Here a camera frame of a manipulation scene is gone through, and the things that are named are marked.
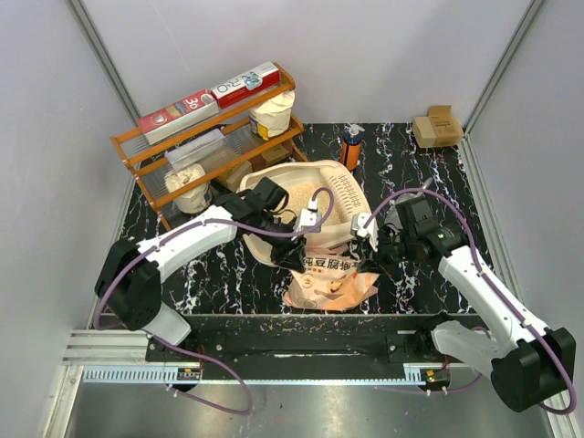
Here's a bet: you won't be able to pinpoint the brown cardboard box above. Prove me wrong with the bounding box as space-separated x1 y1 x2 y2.
412 105 464 149

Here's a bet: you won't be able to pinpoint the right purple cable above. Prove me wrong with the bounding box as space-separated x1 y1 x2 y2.
362 187 579 415

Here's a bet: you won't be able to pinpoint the pink cat litter bag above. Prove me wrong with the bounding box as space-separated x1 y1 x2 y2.
283 244 380 311

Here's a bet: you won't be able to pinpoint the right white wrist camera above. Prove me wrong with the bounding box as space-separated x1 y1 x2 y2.
350 212 378 252

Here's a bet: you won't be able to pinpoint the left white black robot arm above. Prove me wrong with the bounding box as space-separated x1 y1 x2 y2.
95 178 306 361

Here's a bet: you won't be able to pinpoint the red white box left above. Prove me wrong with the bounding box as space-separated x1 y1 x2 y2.
138 89 219 145

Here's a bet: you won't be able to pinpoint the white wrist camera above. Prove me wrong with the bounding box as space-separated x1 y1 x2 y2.
294 200 322 234
350 212 378 252

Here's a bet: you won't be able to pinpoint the red white box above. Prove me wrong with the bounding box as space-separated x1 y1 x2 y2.
138 89 219 145
210 62 280 110

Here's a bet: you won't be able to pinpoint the white paper bag lower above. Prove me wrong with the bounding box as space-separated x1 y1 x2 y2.
163 162 214 214

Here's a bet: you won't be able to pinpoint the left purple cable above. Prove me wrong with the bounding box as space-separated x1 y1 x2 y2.
92 186 335 415

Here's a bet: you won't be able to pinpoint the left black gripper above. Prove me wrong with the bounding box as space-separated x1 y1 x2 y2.
256 213 308 275

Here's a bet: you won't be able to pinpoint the beige plastic litter box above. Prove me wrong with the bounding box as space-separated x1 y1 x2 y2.
238 160 371 248

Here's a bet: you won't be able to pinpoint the red white box right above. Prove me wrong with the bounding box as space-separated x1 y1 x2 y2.
210 62 280 110

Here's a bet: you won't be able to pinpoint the white paper bag upper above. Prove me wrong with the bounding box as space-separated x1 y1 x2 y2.
248 90 296 141

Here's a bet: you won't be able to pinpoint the brown box under shelf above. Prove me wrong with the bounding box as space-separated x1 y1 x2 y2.
214 161 253 193

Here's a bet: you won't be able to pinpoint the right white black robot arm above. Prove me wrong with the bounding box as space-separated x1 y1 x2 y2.
350 189 578 415

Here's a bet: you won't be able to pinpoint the orange wooden shelf rack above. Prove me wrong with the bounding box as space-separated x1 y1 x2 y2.
110 66 308 230

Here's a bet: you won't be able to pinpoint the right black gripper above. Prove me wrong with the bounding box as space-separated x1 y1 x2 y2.
358 226 417 276

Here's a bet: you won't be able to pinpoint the white paper bag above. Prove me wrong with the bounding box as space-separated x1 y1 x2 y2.
248 90 296 141
163 162 214 214

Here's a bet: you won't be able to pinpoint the clear plastic box on shelf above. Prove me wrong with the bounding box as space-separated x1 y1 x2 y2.
165 129 224 172

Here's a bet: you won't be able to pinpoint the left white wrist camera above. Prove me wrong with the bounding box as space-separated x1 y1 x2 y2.
294 200 322 234

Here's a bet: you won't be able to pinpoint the purple cable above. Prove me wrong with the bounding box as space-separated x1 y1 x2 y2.
362 187 579 415
92 186 335 415

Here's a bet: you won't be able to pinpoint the metal litter scoop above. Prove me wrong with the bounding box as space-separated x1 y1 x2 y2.
384 191 424 230

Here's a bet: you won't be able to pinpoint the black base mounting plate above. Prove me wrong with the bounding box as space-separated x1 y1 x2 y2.
144 313 471 380

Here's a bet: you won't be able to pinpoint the orange pump bottle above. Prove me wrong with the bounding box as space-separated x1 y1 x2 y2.
340 124 364 172

